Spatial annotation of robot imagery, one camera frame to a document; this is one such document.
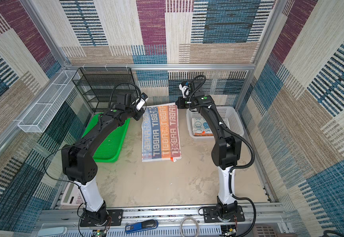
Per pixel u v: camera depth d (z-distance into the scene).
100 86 1.07
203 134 1.02
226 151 0.54
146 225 0.70
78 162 0.48
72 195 0.79
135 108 0.76
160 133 1.05
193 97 0.70
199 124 1.05
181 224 0.71
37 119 0.70
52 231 0.71
